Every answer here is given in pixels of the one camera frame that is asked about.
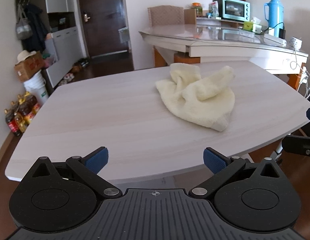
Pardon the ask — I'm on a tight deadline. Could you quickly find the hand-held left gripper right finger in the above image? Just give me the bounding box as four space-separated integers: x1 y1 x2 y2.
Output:
189 147 283 200

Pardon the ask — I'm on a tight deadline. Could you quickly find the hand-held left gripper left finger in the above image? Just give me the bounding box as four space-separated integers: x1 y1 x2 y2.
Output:
32 147 121 198

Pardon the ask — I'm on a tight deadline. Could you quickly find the cream terry towel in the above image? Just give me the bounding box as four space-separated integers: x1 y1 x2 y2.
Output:
155 63 236 132

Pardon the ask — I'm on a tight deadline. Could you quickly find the metal table leg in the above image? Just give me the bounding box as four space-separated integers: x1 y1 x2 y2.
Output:
273 132 293 161

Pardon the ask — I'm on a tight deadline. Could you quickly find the white dotted mug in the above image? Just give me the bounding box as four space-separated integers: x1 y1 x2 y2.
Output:
288 37 303 49

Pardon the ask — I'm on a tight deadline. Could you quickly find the white power strip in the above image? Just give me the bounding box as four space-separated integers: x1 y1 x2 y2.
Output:
263 34 287 46

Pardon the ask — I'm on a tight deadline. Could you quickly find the group of cooking oil bottles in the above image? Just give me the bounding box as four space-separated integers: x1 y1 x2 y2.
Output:
4 92 42 137

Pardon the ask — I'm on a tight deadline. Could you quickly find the row of shoes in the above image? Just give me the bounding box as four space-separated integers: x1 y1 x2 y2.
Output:
58 57 90 86

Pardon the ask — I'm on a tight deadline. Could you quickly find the white plastic bucket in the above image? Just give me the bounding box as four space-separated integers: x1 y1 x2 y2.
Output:
23 71 49 103

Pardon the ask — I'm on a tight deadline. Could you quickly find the blue thermos flask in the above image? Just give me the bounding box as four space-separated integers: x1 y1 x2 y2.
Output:
264 0 285 38

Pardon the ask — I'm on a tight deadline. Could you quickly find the green tissue box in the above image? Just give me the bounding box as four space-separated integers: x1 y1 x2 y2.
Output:
243 17 263 33

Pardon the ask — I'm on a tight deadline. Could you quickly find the colourful bag pile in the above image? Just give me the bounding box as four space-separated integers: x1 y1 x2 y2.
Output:
42 52 58 68

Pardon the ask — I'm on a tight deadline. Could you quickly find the white glass-topped dining table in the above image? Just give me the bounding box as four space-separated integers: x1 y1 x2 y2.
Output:
138 21 309 90

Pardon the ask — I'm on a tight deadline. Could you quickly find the large printed cardboard box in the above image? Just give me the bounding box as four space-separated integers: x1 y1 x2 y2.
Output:
14 51 45 83

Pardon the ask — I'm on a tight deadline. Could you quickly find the straw hat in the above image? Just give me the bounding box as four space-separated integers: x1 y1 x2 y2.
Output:
16 50 37 64

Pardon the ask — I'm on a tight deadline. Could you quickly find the teal toaster oven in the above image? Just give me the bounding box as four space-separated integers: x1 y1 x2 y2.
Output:
221 0 251 22

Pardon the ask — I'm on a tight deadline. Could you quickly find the grey storage cabinet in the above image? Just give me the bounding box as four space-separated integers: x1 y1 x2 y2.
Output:
14 0 83 88

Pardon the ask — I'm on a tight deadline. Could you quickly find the printed snack bag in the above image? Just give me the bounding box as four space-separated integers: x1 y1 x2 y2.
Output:
208 1 219 18

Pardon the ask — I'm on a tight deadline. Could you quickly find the dark brown door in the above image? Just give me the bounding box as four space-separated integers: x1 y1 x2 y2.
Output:
75 0 134 58

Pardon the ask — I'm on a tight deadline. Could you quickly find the dark hanging coat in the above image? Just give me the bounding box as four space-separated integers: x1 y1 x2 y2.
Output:
25 4 49 53

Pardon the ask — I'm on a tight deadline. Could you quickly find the small brown cardboard box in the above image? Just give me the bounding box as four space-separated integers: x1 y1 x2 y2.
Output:
184 9 197 25

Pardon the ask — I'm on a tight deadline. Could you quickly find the grey hanging bag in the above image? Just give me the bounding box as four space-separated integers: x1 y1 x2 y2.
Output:
16 4 33 40

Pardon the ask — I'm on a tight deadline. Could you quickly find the green-filled glass jar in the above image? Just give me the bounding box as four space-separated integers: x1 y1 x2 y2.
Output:
192 2 203 17

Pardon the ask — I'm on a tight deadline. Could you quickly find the beige woven chair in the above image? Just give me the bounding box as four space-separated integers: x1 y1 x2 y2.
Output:
147 5 185 27

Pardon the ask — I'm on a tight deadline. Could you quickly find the white power cable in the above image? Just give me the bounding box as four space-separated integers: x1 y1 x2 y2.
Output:
284 47 310 98

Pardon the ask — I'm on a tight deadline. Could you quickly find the white wall-mounted box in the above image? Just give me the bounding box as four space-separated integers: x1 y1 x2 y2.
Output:
118 27 128 44

